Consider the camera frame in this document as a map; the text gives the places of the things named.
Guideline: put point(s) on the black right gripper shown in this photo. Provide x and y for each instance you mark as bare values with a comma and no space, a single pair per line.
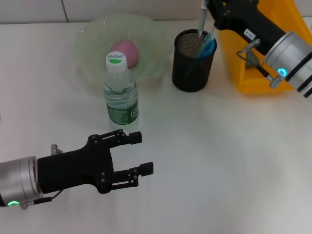
253,22

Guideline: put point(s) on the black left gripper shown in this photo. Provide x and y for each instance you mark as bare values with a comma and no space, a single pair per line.
73,168

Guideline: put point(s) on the clear ballpoint pen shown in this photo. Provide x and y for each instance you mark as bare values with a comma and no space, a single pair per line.
202,17

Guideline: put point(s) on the clear plastic ruler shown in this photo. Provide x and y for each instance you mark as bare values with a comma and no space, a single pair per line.
211,31

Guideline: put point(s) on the blue scissors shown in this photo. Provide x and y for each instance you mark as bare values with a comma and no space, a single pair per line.
208,46

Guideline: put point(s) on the teal plastic wrapper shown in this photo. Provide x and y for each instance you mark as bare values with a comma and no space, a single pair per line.
251,61

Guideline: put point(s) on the clear green-label water bottle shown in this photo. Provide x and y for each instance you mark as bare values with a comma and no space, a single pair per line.
120,97

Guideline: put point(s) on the pink sponge ball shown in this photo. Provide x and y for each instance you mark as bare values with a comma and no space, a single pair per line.
129,48

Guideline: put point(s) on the black mesh pen holder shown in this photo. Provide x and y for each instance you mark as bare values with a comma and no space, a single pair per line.
192,75

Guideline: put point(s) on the green glass fruit plate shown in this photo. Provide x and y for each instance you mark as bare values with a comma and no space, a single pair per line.
151,48

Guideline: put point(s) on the yellow plastic bin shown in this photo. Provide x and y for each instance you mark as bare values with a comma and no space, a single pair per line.
256,83

